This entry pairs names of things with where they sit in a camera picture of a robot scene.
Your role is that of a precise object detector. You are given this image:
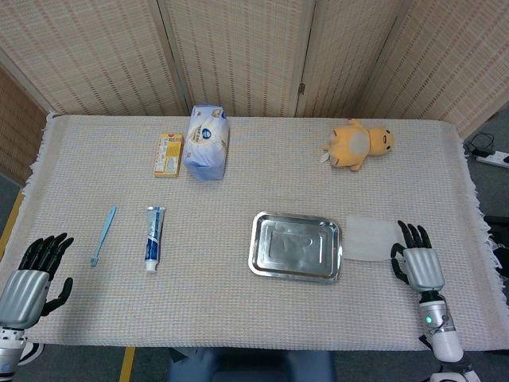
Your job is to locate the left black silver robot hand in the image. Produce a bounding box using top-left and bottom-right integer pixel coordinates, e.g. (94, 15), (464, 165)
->
(0, 232), (76, 330)

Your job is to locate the black power cable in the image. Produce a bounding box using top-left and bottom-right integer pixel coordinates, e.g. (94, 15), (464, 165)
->
(463, 131), (496, 158)

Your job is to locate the blue white tissue pack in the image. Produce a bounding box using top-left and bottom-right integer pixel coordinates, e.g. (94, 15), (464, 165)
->
(181, 104), (231, 182)

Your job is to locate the white cloth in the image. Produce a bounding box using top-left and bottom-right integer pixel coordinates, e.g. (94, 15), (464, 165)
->
(344, 215), (401, 263)

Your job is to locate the white power strip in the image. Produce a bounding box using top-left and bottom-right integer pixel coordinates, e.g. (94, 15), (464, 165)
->
(475, 150), (509, 169)

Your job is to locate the yellow plush toy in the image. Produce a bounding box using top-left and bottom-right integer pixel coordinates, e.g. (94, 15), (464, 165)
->
(317, 118), (396, 173)

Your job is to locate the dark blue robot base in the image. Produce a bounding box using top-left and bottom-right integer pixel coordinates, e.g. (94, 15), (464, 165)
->
(166, 348), (337, 382)

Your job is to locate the light blue toothbrush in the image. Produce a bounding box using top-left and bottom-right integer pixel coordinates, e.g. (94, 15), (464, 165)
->
(89, 205), (118, 267)

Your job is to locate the beige woven tablecloth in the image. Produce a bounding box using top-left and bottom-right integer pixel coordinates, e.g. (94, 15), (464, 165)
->
(0, 111), (509, 352)

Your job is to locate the yellow floor tape strip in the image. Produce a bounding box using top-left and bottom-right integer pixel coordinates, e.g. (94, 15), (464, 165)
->
(119, 346), (136, 382)
(0, 190), (25, 255)

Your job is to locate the silver rectangular metal tray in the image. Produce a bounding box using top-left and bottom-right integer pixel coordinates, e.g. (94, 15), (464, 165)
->
(247, 211), (344, 284)

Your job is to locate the beige woven folding screen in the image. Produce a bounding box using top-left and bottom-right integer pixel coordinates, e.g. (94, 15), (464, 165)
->
(0, 0), (509, 186)

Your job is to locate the blue white toothpaste tube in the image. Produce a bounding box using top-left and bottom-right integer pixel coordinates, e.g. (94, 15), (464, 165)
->
(143, 205), (167, 273)

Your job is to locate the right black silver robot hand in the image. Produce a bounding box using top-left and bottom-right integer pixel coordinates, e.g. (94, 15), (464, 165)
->
(390, 220), (445, 294)

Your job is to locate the yellow cardboard box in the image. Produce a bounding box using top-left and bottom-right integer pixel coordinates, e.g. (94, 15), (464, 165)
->
(153, 132), (185, 178)

